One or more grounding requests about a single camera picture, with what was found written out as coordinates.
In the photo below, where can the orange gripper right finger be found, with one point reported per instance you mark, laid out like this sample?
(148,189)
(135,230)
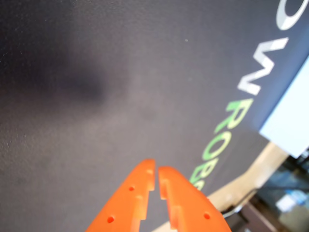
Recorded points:
(193,207)

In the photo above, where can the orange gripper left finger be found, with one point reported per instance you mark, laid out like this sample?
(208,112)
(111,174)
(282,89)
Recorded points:
(125,205)

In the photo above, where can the dark mat with WOWROBO print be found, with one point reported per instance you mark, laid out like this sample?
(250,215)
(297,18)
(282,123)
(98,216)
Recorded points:
(72,133)

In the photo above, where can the white cardboard box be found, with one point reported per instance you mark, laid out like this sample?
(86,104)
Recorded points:
(287,120)

